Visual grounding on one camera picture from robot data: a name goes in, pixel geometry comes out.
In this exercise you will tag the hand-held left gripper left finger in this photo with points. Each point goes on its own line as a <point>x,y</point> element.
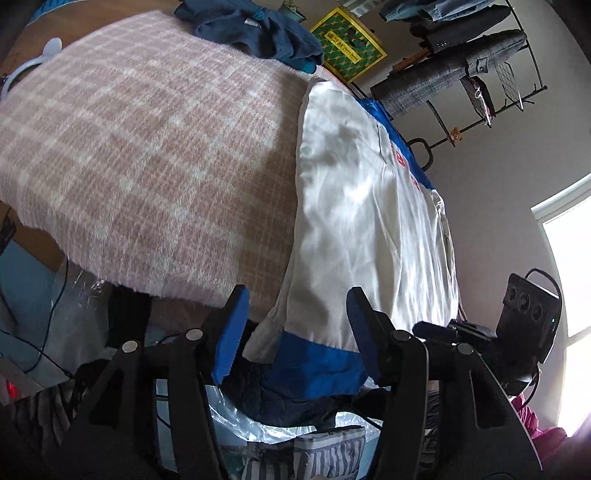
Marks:
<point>231,337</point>

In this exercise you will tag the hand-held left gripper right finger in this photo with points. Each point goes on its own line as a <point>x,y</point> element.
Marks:
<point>364,341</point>

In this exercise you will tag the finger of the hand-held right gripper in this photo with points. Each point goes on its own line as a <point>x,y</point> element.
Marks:
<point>438,331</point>

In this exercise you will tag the white and blue jacket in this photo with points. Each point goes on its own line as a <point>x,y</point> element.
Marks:
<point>369,221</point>

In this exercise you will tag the person's right forearm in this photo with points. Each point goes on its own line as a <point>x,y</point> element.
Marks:
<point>545,438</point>

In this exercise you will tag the black metal clothes rack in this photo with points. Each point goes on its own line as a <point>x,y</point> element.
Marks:
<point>427,159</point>

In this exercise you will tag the window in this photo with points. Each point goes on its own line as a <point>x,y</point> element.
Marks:
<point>572,258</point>

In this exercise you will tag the navy quilted cloth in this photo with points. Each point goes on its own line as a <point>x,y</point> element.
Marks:
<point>286,397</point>

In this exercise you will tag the clear plastic sheet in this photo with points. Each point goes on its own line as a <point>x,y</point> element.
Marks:
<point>240,422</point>

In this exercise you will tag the blue striped storage bag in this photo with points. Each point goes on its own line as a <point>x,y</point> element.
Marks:
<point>323,452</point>

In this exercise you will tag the small teddy bear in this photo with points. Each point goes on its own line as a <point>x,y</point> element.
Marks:
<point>455,136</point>

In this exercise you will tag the grey striped cloth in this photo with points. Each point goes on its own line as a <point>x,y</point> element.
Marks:
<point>51,406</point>

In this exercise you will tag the pink plaid blanket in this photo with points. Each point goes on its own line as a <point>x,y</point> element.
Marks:
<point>138,161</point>

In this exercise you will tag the pink cloth on hanger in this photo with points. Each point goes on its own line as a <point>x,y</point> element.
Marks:
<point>480,99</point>

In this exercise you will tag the grey plaid coat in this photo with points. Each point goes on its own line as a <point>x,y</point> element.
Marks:
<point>425,76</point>

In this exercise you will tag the dark hanging garment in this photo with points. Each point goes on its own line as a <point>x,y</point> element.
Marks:
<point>461,27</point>

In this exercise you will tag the yellow and green bag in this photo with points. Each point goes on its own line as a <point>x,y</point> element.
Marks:
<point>346,46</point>

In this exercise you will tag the dark blue garment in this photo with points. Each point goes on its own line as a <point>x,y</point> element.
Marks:
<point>258,32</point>

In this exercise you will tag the blue hanging garment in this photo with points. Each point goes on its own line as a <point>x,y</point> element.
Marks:
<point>434,9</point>

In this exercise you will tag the white eared headband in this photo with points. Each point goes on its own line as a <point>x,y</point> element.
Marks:
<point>54,45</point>

